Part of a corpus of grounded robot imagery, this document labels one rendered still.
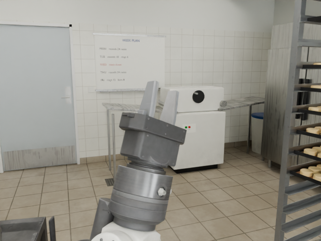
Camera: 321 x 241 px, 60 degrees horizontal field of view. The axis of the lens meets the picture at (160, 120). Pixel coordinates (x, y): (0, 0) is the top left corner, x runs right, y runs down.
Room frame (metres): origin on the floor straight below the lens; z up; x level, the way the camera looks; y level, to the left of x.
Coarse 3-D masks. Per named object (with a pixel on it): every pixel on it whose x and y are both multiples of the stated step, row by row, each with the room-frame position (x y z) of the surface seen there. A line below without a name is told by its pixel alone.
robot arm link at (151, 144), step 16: (128, 112) 0.40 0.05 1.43; (128, 128) 0.39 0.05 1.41; (144, 128) 0.39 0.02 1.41; (160, 128) 0.41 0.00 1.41; (176, 128) 0.43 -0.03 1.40; (128, 144) 0.40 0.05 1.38; (144, 144) 0.39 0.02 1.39; (160, 144) 0.41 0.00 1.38; (176, 144) 0.43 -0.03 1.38; (144, 160) 0.39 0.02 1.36; (160, 160) 0.40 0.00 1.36; (176, 160) 0.43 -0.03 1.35; (128, 176) 0.37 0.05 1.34; (144, 176) 0.37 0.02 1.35; (160, 176) 0.38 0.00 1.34; (128, 192) 0.37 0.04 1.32; (144, 192) 0.36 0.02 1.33; (160, 192) 0.37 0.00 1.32
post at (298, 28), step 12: (300, 0) 1.15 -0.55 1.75; (300, 12) 1.15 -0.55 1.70; (300, 24) 1.15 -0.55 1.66; (300, 36) 1.15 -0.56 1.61; (300, 48) 1.16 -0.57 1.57; (300, 60) 1.16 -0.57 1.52; (288, 84) 1.17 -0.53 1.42; (288, 96) 1.17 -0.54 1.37; (288, 108) 1.16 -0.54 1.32; (288, 120) 1.16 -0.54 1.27; (288, 132) 1.15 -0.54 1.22; (288, 144) 1.15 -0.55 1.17; (288, 156) 1.15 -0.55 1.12; (288, 180) 1.16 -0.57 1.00; (276, 216) 1.17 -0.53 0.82; (276, 228) 1.17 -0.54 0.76; (276, 240) 1.16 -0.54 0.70
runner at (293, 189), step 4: (296, 184) 1.18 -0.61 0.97; (300, 184) 1.19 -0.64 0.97; (304, 184) 1.21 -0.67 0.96; (308, 184) 1.22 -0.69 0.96; (312, 184) 1.24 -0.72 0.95; (316, 184) 1.24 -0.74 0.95; (284, 188) 1.15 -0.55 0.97; (288, 188) 1.15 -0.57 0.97; (292, 188) 1.17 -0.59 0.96; (296, 188) 1.18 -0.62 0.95; (300, 188) 1.19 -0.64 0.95; (304, 188) 1.19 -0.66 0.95; (308, 188) 1.19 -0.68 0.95; (284, 192) 1.14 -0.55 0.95; (288, 192) 1.15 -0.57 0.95; (292, 192) 1.15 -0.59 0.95; (296, 192) 1.15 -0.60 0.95
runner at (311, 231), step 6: (312, 228) 1.26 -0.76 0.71; (318, 228) 1.28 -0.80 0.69; (300, 234) 1.21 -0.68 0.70; (306, 234) 1.23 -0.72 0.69; (312, 234) 1.25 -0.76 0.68; (318, 234) 1.25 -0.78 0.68; (288, 240) 1.17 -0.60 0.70; (294, 240) 1.19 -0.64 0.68; (300, 240) 1.20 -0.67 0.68; (306, 240) 1.20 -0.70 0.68
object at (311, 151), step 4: (308, 148) 1.15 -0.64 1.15; (312, 148) 1.16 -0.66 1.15; (316, 148) 1.15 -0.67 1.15; (320, 148) 1.15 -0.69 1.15; (304, 152) 1.13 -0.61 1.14; (308, 152) 1.11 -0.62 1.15; (312, 152) 1.10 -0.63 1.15; (316, 152) 1.11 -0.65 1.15; (320, 152) 1.13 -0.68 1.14; (316, 156) 1.10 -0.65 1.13; (320, 156) 1.07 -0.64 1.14
